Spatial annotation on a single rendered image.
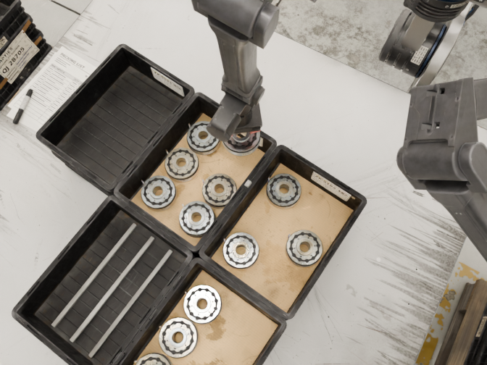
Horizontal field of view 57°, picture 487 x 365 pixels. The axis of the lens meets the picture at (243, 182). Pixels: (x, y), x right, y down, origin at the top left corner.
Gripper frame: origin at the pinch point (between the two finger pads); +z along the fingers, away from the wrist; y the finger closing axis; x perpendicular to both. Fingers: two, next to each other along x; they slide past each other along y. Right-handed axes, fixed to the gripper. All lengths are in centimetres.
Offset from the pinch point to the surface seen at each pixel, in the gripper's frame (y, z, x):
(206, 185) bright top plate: -11.6, 19.2, -7.2
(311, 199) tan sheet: 18.8, 22.4, -14.8
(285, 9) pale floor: 39, 107, 121
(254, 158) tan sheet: 3.7, 22.4, 0.8
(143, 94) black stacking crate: -28.9, 22.5, 27.9
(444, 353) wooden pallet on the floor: 78, 103, -70
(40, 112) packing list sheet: -68, 35, 33
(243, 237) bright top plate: -2.7, 19.2, -24.0
